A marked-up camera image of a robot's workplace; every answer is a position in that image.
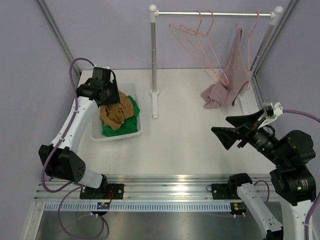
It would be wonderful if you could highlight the silver and white clothes rack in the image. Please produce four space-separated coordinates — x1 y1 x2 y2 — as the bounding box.
149 4 284 119

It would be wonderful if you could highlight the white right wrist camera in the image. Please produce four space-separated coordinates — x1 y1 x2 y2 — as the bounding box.
258 102 284 129

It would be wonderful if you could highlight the aluminium frame post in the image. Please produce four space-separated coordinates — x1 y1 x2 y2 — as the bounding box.
35 0 74 64
250 0 300 77

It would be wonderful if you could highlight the aluminium mounting rail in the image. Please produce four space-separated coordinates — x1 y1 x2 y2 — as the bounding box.
33 174 281 205

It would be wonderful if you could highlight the right aluminium frame post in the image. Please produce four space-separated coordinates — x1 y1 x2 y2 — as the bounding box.
250 0 300 77

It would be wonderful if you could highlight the pink hanger under mauve top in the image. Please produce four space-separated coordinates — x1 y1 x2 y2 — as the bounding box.
235 11 260 74

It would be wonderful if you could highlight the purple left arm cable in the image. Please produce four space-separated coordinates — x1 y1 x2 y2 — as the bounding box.
40 57 110 237

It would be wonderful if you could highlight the left aluminium frame post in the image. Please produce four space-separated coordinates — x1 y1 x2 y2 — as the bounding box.
35 0 74 64

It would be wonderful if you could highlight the white slotted cable duct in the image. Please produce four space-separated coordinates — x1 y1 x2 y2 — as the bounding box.
44 201 231 212

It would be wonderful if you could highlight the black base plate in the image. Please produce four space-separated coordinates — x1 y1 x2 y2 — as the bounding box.
205 183 241 200
79 183 124 200

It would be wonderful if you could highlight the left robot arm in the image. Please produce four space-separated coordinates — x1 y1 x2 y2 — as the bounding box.
38 66 120 199

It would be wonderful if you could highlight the pink wire hanger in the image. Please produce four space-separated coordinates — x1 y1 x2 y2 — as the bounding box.
168 10 222 83

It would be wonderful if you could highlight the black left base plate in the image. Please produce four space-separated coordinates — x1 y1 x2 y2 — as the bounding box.
79 183 124 200

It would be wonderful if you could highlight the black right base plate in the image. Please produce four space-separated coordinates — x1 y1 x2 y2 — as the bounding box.
205 183 241 200

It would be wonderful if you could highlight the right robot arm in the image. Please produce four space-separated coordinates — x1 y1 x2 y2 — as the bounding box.
211 105 320 240

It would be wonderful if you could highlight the green tank top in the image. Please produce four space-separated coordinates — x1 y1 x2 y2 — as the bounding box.
101 95 140 137

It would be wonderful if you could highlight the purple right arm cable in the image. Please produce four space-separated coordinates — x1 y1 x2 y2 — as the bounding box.
207 108 320 240

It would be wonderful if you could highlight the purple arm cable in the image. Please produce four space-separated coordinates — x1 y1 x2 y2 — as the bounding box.
40 57 110 237
207 108 320 240

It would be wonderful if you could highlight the brown tank top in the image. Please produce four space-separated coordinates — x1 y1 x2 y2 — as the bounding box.
99 91 134 131

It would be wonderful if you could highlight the mauve tank top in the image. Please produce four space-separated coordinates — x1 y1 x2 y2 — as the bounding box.
200 28 251 109

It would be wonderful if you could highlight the white perforated plastic basket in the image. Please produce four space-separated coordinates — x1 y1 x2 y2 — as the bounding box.
91 83 142 142

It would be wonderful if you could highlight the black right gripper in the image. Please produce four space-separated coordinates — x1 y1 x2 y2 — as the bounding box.
212 107 288 166

